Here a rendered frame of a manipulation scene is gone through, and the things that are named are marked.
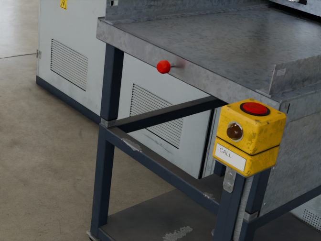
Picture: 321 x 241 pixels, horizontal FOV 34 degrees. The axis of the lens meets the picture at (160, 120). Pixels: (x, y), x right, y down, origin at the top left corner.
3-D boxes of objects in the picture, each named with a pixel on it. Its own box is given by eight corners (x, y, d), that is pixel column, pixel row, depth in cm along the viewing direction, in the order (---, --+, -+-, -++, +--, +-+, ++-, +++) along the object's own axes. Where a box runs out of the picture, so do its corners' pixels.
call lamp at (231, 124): (236, 147, 85) (240, 127, 83) (220, 138, 87) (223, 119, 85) (241, 145, 85) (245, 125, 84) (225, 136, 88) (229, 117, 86)
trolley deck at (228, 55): (275, 127, 108) (282, 101, 106) (95, 38, 148) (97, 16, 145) (416, 77, 152) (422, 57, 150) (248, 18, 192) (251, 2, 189)
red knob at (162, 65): (163, 76, 124) (165, 63, 122) (154, 71, 126) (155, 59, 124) (176, 73, 127) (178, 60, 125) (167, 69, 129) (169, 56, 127)
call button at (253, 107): (255, 122, 85) (257, 113, 84) (236, 113, 88) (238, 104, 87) (270, 117, 88) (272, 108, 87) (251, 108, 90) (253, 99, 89)
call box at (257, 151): (245, 180, 86) (258, 123, 82) (210, 158, 91) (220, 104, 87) (275, 166, 91) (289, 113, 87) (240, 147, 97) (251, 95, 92)
